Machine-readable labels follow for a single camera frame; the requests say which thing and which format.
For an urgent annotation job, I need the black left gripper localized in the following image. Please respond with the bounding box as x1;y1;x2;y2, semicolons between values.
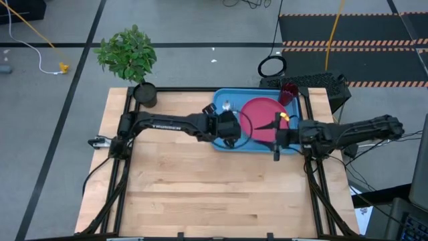
202;103;242;149

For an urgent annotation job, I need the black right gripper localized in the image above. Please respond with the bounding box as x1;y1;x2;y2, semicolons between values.
253;112;302;161

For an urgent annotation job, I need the red plastic plate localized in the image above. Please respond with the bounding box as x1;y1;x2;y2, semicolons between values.
239;96;290;143

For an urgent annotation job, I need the red plastic cup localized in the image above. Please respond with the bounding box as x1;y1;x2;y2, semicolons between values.
278;82;300;107

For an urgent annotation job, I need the light blue plastic tray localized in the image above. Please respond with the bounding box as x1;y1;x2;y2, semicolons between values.
212;88;304;155

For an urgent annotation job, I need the black mesh computer case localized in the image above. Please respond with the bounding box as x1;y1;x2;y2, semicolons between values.
259;72;352;114

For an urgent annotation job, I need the black power adapter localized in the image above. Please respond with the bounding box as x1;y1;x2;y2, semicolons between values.
343;142;360;159

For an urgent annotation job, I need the white paper sheet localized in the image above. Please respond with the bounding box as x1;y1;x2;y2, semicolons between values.
350;185;372;236

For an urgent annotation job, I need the green potted plant black pot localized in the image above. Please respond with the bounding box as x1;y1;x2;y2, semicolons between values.
92;23;158;108

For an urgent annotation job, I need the black desk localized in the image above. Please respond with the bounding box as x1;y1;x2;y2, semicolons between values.
350;182;428;241

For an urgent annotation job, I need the black hazard-striped floor mat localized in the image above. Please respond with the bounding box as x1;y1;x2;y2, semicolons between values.
279;11;428;88

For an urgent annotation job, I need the grey monitor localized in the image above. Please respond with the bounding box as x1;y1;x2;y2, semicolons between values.
408;112;428;212

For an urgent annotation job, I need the black backlit keyboard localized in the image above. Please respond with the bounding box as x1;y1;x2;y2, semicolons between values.
399;214;428;241

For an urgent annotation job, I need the black box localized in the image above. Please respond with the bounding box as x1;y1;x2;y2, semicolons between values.
0;0;47;25

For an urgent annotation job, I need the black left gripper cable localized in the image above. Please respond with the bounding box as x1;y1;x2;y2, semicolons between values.
213;109;254;151

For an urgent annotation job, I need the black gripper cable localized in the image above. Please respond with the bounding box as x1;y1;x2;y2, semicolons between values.
213;109;254;151
282;113;304;131

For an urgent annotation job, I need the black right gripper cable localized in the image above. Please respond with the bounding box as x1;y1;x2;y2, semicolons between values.
282;113;304;131

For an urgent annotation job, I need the black aluminium table frame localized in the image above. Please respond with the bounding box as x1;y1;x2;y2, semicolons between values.
78;86;360;241

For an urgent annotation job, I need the black coiled cable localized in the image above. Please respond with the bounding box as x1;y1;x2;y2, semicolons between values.
256;0;288;79

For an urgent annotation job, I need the yellow hanging cable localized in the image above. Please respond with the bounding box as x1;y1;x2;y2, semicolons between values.
324;0;346;72

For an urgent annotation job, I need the yellow cable with plug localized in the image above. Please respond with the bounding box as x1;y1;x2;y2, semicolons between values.
0;0;70;74

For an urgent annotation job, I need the white floor cable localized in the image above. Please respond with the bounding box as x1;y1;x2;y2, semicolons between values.
3;0;64;75

